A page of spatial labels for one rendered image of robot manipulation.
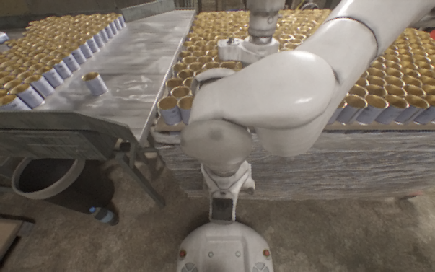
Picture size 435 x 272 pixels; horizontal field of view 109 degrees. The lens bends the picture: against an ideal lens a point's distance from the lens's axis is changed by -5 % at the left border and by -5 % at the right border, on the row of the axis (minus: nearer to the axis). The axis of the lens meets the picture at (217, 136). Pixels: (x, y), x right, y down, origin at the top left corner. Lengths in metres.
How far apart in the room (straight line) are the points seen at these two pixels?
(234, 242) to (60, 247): 1.39
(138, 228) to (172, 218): 0.28
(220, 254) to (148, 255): 0.62
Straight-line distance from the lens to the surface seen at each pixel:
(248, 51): 0.41
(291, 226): 1.64
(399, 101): 0.82
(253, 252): 1.16
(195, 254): 1.15
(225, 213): 0.28
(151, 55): 1.10
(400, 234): 2.12
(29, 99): 1.00
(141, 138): 0.62
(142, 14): 1.83
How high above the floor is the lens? 1.51
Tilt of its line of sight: 51 degrees down
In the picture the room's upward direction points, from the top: 1 degrees counter-clockwise
